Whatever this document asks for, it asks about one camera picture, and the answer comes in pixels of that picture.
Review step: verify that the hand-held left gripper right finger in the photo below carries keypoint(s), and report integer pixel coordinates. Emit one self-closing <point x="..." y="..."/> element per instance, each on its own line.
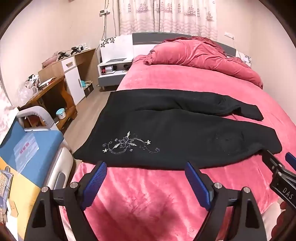
<point x="196" y="183"/>

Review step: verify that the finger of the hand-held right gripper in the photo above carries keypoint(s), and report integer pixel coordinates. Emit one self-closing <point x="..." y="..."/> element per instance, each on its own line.
<point x="272" y="162"/>
<point x="291" y="159"/>

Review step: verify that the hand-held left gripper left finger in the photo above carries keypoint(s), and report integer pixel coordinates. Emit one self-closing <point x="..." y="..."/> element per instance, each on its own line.
<point x="94" y="183"/>

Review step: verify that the black embroidered pants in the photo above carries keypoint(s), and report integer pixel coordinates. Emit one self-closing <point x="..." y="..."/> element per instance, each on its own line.
<point x="161" y="125"/>

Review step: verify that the pink plush bed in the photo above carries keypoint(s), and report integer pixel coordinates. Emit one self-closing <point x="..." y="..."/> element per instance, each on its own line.
<point x="150" y="204"/>

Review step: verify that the teal round tin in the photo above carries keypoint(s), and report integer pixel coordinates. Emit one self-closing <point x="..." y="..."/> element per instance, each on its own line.
<point x="61" y="114"/>

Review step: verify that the clear plastic document sleeve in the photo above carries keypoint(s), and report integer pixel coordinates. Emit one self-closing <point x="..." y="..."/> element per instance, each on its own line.
<point x="25" y="148"/>

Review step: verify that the patterned box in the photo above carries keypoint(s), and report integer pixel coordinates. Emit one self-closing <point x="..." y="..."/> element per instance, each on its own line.
<point x="4" y="183"/>

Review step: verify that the blue cushioned chair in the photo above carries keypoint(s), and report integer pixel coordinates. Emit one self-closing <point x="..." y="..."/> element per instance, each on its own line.
<point x="9" y="148"/>

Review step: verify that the dark storage box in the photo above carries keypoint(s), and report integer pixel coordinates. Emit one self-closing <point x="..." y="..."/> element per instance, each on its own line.
<point x="86" y="89"/>

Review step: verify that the white floral nightstand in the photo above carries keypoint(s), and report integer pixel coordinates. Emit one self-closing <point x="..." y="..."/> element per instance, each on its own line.
<point x="108" y="81"/>
<point x="246" y="58"/>

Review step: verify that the wood and white cabinet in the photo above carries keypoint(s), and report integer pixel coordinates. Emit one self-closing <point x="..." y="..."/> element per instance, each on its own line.
<point x="74" y="81"/>

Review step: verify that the wooden desk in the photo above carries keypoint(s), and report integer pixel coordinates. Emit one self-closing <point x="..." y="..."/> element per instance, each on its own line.
<point x="49" y="88"/>

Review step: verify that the paper pile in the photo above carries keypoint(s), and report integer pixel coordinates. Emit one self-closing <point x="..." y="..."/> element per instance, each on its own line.
<point x="45" y="83"/>

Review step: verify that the clear plastic bag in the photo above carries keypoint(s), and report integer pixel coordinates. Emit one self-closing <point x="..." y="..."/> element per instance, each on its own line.
<point x="23" y="95"/>

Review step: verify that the dark tablet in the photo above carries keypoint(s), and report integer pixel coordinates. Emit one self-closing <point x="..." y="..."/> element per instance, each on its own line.
<point x="115" y="60"/>

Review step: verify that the pink duvet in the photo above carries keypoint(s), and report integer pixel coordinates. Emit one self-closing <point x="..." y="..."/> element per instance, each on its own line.
<point x="196" y="58"/>

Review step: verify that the pink pouch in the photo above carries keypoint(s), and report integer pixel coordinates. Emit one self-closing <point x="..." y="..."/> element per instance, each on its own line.
<point x="49" y="60"/>

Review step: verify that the black gadget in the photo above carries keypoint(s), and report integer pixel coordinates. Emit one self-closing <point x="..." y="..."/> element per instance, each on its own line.
<point x="77" y="49"/>
<point x="62" y="54"/>

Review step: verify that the grey and white headboard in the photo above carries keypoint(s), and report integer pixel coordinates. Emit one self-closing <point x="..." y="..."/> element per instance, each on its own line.
<point x="143" y="38"/>

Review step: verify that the printed white curtain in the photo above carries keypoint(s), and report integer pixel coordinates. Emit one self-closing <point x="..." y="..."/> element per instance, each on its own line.
<point x="166" y="16"/>

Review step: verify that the white wall socket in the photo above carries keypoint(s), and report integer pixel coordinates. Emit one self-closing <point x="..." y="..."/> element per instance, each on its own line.
<point x="229" y="35"/>

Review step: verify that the white wall power strip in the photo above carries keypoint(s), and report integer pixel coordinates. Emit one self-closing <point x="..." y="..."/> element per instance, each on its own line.
<point x="105" y="11"/>

